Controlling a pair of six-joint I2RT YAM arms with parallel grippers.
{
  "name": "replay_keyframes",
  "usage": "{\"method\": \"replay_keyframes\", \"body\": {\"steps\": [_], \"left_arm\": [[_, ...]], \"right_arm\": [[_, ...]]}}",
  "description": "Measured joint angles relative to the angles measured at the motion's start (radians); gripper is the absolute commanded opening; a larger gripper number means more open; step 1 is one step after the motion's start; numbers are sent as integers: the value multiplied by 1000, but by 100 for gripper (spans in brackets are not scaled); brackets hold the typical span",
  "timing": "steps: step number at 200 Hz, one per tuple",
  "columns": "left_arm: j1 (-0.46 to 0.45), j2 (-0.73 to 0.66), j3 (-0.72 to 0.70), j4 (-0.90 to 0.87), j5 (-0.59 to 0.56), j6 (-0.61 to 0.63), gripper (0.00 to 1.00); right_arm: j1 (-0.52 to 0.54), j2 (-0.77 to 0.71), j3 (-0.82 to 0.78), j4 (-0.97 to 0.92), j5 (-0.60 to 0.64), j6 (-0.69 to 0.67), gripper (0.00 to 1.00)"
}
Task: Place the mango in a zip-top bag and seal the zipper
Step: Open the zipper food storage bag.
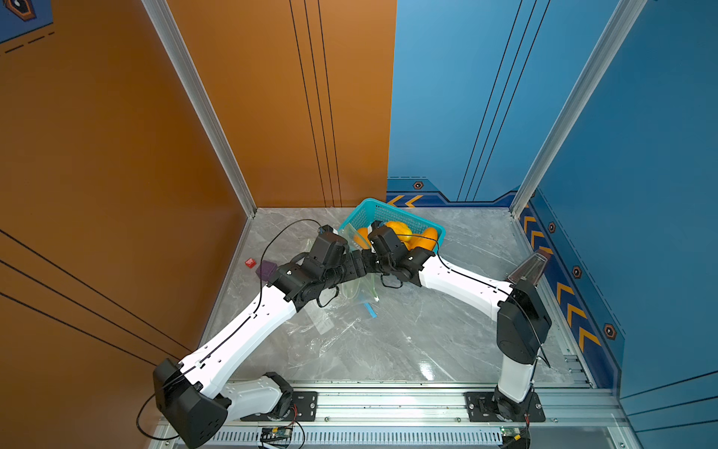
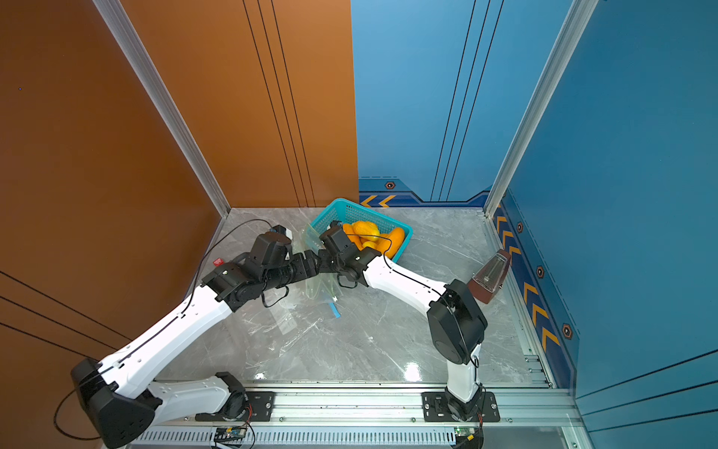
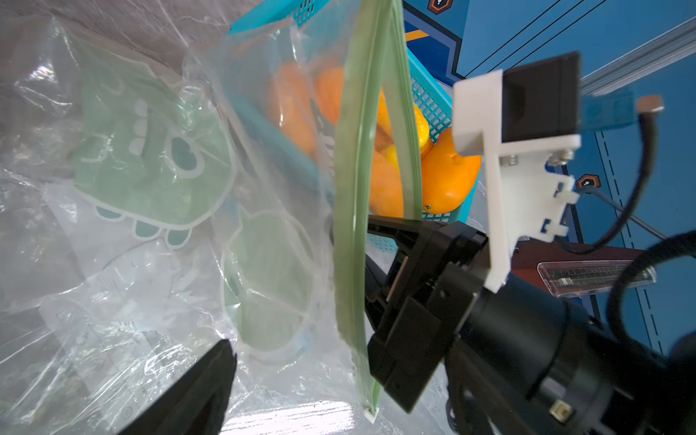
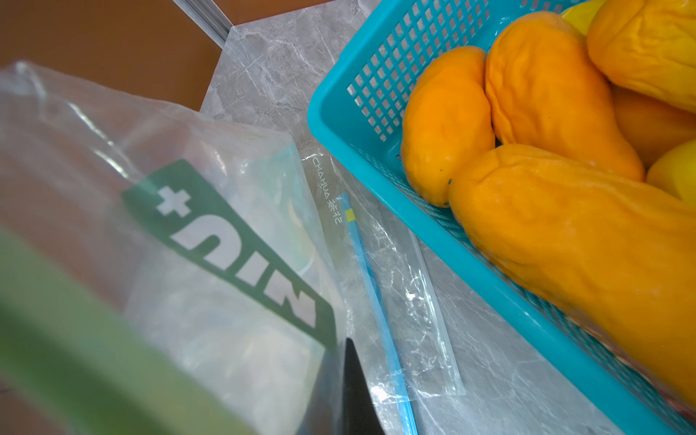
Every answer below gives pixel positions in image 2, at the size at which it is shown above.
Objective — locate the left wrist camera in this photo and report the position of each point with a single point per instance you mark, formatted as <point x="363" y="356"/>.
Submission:
<point x="272" y="248"/>

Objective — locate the clear blue-zip bag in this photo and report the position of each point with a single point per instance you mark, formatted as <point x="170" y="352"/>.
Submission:
<point x="295" y="319"/>

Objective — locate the yellow top mango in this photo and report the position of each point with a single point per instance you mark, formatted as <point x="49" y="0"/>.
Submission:
<point x="366" y="230"/>

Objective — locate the orange mango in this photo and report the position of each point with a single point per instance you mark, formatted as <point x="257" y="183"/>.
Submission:
<point x="396" y="239"/>

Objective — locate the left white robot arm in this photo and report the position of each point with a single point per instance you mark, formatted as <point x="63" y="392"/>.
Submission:
<point x="120" y="394"/>

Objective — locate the dark red metronome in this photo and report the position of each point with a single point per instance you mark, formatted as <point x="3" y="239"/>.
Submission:
<point x="485" y="284"/>

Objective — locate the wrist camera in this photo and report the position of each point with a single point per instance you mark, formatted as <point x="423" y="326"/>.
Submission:
<point x="336" y="240"/>
<point x="272" y="248"/>

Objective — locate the teal plastic basket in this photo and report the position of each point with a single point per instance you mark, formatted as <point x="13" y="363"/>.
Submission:
<point x="346" y="211"/>

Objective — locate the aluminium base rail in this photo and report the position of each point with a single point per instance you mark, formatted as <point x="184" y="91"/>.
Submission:
<point x="351" y="415"/>

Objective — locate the clear green-zip bag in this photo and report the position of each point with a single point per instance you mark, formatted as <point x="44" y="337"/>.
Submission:
<point x="323" y="289"/>

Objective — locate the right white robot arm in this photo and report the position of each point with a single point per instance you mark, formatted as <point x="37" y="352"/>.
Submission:
<point x="456" y="322"/>

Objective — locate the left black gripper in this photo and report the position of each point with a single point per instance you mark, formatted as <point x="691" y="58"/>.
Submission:
<point x="312" y="267"/>

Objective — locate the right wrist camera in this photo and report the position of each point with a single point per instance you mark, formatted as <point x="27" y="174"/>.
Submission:
<point x="336" y="240"/>

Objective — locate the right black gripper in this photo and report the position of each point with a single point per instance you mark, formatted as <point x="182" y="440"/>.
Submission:
<point x="323" y="267"/>

